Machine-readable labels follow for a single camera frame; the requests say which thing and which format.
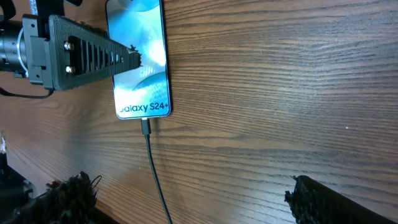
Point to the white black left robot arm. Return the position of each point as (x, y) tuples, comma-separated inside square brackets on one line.
[(13, 57)]

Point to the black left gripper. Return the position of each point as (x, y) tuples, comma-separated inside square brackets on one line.
[(65, 54)]

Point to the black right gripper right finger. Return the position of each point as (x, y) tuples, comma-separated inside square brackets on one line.
[(313, 203)]

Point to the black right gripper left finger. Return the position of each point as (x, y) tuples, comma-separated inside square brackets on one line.
[(71, 201)]

